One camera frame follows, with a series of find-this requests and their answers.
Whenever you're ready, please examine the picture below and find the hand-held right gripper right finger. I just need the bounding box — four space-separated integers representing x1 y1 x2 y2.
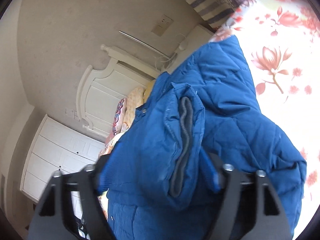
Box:
202 152 293 240

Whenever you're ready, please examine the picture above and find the floral bedspread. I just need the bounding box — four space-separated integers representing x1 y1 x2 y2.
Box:
97 0 320 239

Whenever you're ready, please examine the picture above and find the colourful patterned pillow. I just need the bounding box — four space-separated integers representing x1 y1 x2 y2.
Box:
113 99 128 135

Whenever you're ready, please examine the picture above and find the white wardrobe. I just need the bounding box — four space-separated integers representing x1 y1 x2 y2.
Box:
20 114 106 220

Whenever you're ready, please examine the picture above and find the thin metal rod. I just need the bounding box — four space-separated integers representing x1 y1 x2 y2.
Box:
119 30 173 57

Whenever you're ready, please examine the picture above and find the white wall socket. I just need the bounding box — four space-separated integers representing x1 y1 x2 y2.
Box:
158 15 174 27

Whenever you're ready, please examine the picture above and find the pale peach pillow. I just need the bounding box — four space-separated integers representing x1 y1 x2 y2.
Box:
122 86 146 131

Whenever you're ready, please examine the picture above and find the yellow pillow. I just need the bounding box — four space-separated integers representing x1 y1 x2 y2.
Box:
142 80 157 103

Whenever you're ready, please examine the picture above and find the white nightstand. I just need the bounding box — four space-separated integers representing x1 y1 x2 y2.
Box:
166 25 216 75

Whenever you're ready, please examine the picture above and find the paper wall notice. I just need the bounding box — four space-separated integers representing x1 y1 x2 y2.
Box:
65 108 79 119

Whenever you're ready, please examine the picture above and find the beige wall switch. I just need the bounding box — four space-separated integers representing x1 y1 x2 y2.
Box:
151 23 166 36

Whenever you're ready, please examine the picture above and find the white wooden headboard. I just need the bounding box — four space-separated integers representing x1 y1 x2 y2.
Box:
76 44 160 138

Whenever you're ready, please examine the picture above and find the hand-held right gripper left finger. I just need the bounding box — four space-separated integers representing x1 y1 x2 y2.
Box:
27 164 118 240

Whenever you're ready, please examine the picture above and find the white cable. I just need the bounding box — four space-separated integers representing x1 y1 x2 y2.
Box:
154 34 187 71

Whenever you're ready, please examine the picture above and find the striped printed curtain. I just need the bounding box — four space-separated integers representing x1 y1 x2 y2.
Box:
175 0 258 28

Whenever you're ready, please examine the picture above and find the blue padded jacket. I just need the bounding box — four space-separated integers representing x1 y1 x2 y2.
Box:
96 35 307 240

